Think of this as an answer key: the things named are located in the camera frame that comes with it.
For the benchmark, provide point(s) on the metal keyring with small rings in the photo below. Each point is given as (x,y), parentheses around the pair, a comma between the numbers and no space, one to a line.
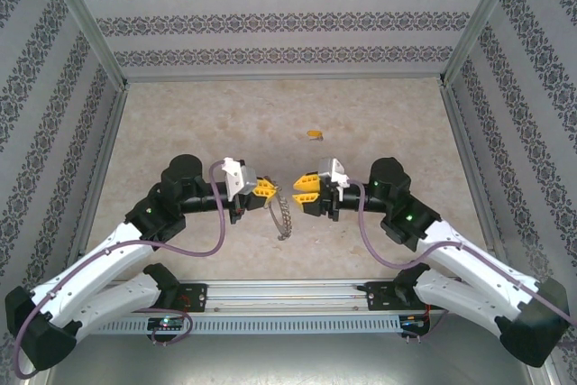
(286,218)

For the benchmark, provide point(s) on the aluminium frame post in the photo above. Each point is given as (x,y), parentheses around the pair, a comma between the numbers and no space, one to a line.
(480,15)
(84,15)

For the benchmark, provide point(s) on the small electronics board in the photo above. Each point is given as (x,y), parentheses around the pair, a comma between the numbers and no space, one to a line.
(412,321)
(167,323)

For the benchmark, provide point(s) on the grey metal base sheet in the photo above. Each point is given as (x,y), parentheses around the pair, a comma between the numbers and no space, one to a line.
(288,360)

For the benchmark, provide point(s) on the aluminium frame floor rail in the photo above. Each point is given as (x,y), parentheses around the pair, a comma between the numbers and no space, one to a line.
(100,177)
(284,77)
(471,168)

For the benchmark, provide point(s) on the yellow-capped key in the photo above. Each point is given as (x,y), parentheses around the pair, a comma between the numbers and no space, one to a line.
(313,134)

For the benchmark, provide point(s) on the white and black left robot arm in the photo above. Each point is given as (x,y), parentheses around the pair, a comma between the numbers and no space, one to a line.
(90,277)

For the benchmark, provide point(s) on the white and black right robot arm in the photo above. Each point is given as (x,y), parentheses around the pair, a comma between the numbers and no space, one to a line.
(478,268)

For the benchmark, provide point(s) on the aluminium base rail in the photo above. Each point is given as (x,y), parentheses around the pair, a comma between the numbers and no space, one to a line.
(288,295)

